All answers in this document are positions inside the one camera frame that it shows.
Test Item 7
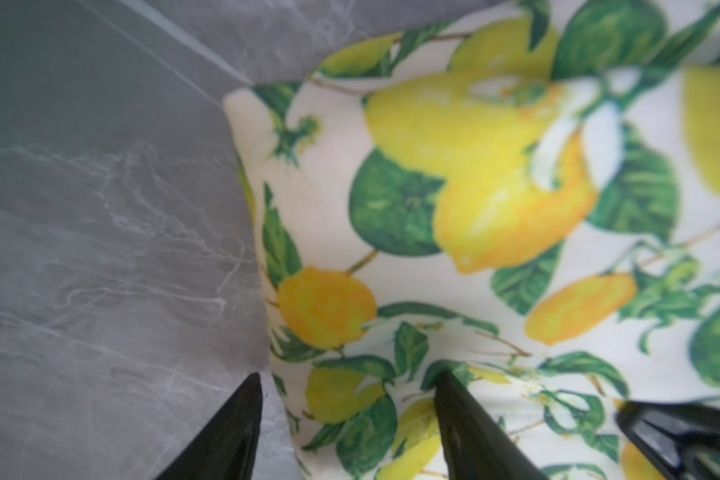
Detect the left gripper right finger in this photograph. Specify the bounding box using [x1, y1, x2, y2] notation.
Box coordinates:
[435, 371, 546, 480]

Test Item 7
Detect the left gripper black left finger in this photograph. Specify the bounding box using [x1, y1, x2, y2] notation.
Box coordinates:
[157, 373, 263, 480]

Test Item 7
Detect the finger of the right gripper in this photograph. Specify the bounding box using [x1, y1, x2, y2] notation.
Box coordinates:
[617, 403, 720, 479]

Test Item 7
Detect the yellow green patterned skirt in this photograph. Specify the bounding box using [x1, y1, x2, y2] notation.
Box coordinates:
[223, 1, 720, 479]

